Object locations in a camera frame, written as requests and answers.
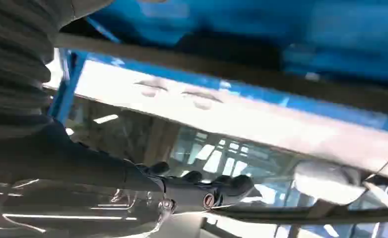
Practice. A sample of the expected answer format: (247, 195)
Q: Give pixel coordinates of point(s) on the blue metal frame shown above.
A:
(65, 93)

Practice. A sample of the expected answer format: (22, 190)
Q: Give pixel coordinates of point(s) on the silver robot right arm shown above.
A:
(13, 65)

